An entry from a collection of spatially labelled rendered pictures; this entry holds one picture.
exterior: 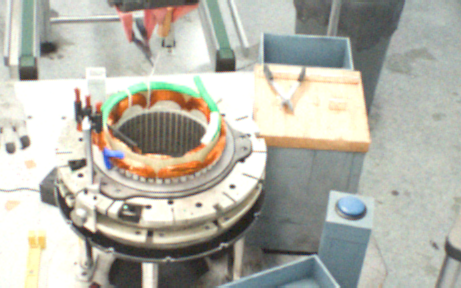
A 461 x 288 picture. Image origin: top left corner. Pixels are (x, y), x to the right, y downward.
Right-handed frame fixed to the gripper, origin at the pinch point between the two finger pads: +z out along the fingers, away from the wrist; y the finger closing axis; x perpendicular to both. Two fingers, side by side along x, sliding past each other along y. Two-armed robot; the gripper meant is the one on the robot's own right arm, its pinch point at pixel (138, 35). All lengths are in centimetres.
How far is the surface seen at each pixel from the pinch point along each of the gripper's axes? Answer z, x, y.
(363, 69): 95, -93, -105
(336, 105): 13.2, 11.8, -30.9
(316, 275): 16.4, 42.2, -12.7
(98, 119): -2.2, 21.2, 12.0
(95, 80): 1.5, 7.5, 9.1
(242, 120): 10.7, 13.2, -12.9
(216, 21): 45, -65, -39
